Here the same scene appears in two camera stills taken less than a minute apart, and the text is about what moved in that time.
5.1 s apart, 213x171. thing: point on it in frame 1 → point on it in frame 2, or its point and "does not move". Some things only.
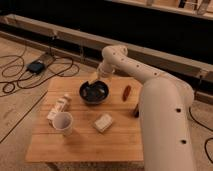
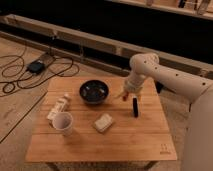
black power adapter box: [35, 67] does not move
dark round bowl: [95, 92] does not move
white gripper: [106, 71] → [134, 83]
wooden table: [88, 121] does not move
